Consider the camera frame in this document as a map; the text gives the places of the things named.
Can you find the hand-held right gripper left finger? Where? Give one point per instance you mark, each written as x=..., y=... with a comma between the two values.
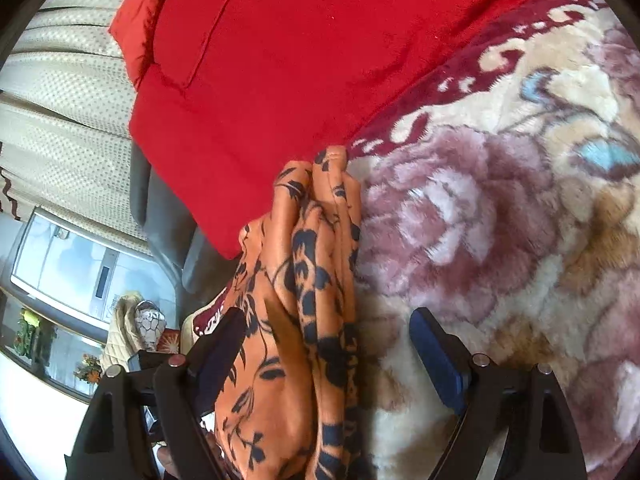
x=220, y=355

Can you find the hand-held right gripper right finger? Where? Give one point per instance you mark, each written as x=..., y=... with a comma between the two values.
x=435, y=360

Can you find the orange floral garment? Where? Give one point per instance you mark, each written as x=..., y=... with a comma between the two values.
x=300, y=310

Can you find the patterned ceramic vase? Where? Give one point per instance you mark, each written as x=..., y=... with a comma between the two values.
x=150, y=325

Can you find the cream quilted cloth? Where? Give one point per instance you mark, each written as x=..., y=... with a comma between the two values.
x=120, y=330

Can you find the brown leather sofa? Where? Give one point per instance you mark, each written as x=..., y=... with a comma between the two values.
x=165, y=240

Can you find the floral plush blanket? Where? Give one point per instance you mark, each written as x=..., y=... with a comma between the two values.
x=475, y=235

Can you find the glass-top table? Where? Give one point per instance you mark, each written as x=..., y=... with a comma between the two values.
x=65, y=265

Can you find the cream curtain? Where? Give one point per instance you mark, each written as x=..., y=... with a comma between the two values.
x=65, y=125

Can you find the red cloth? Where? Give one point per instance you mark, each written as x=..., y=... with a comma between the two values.
x=300, y=60

